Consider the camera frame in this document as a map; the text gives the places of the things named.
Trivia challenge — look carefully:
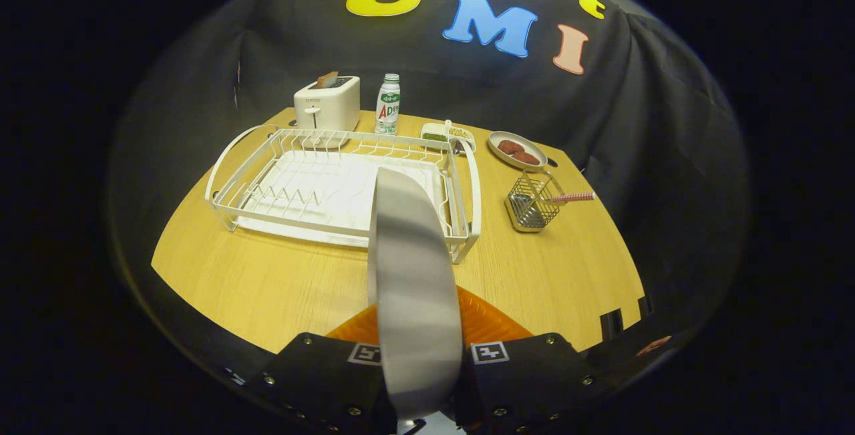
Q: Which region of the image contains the white green label bottle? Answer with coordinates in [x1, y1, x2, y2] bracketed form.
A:
[375, 74, 401, 136]

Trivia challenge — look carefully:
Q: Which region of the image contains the white drain tray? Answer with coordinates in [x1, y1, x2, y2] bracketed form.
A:
[237, 150, 445, 249]

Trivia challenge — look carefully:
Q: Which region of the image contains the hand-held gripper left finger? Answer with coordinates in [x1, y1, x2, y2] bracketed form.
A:
[244, 301, 398, 435]

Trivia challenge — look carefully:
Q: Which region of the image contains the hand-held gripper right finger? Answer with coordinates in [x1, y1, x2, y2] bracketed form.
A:
[454, 286, 605, 435]

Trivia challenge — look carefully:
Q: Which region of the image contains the white divided snack dish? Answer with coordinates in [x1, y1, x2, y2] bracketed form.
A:
[420, 120, 476, 154]

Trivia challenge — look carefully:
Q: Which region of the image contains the white wire dish rack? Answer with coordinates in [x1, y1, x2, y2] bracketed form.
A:
[204, 124, 482, 265]

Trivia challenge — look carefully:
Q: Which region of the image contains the pink handled spoon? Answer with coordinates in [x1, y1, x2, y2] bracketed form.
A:
[528, 191, 596, 207]

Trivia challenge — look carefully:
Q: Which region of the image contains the metal wire basket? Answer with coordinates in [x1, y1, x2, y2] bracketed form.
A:
[504, 169, 565, 233]

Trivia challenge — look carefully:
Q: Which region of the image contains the beige oval meat plate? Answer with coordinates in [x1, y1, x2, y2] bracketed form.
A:
[488, 130, 549, 171]

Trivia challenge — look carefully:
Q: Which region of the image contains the beige round plate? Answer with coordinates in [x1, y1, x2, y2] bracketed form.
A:
[367, 166, 464, 420]

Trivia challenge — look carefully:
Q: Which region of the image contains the white toaster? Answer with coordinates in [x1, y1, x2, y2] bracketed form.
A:
[294, 76, 361, 150]

